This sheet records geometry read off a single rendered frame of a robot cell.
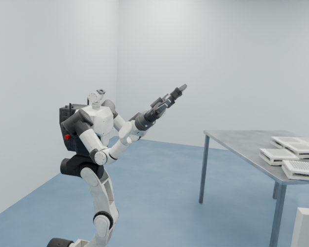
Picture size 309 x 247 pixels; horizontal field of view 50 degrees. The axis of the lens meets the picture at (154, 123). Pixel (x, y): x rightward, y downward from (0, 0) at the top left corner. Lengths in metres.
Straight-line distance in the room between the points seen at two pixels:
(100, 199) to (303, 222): 1.31
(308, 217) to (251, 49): 4.87
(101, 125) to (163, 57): 4.33
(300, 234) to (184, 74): 4.97
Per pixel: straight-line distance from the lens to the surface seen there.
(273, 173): 2.75
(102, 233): 2.36
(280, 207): 2.74
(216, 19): 6.20
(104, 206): 2.32
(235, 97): 6.21
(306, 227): 1.56
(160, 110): 1.64
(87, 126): 1.96
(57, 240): 2.67
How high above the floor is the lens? 1.77
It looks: 13 degrees down
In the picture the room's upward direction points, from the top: 4 degrees clockwise
